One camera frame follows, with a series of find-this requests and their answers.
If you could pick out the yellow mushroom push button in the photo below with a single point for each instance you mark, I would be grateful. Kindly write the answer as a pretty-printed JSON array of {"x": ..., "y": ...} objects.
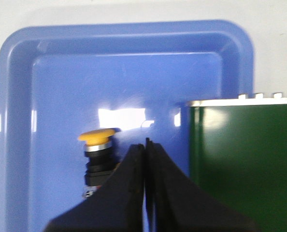
[{"x": 98, "y": 148}]

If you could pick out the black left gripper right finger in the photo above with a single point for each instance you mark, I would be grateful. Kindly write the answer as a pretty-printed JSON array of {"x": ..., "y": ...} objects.
[{"x": 176, "y": 204}]

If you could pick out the green conveyor belt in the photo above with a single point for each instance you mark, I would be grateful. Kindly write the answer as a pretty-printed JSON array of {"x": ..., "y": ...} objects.
[{"x": 238, "y": 154}]

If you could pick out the blue plastic tray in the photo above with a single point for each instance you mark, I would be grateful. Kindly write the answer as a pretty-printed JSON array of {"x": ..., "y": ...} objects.
[{"x": 58, "y": 82}]

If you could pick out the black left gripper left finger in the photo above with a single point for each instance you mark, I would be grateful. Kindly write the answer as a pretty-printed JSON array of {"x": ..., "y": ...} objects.
[{"x": 116, "y": 207}]

